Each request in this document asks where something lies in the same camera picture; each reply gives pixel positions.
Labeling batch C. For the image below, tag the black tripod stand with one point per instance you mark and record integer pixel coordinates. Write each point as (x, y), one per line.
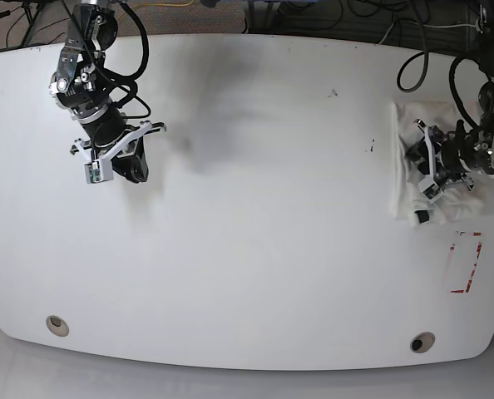
(32, 11)

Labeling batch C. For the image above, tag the red tape rectangle marking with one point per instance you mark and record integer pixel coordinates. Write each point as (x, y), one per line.
(462, 261)

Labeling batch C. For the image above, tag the left table cable grommet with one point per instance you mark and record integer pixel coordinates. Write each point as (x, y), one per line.
(57, 326)

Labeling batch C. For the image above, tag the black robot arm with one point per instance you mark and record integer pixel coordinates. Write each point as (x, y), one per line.
(478, 147)
(95, 95)

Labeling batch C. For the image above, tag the table cable grommet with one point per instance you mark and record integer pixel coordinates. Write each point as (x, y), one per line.
(57, 326)
(422, 342)

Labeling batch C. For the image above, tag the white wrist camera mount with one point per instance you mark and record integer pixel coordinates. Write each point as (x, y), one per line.
(100, 169)
(432, 190)

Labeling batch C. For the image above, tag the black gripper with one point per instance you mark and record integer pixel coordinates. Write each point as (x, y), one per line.
(105, 131)
(449, 168)

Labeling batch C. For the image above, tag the white printed t-shirt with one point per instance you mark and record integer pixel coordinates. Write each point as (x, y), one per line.
(407, 202)

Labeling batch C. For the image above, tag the right table cable grommet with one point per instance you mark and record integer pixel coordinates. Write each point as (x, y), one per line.
(422, 342)

